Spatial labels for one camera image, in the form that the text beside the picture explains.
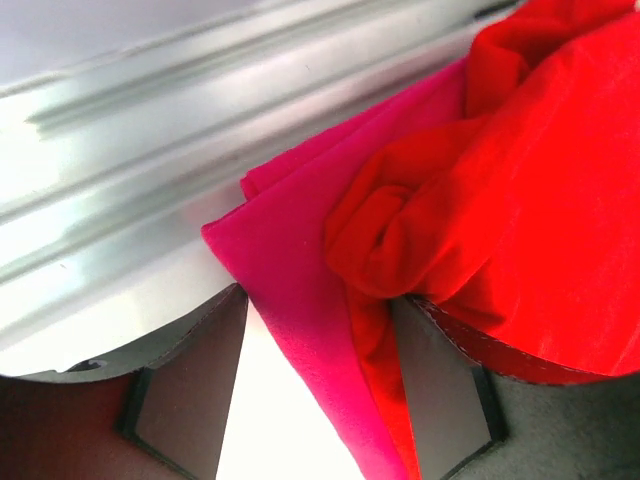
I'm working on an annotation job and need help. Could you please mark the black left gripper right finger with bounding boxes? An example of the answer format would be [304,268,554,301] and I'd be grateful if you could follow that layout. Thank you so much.
[394,297,639,479]

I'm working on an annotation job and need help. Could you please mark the left aluminium frame post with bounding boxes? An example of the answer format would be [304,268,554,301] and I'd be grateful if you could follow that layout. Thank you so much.
[1,1,514,379]

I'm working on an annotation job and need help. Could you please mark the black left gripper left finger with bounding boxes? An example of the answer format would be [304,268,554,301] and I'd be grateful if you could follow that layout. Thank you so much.
[1,284,248,479]

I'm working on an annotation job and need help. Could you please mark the red t shirt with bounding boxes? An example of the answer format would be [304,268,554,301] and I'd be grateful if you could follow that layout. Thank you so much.
[325,1,639,479]

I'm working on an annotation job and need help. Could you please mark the magenta t shirt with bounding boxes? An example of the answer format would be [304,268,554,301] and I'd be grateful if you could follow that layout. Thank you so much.
[201,61,465,479]

